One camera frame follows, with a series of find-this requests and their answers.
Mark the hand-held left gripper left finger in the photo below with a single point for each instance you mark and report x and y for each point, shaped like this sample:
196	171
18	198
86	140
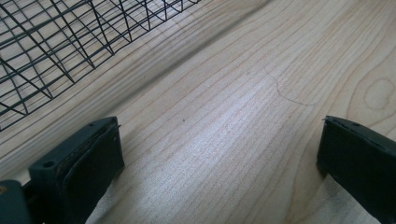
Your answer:
77	174

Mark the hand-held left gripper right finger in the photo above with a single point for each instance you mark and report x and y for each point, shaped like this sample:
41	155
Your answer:
361	161

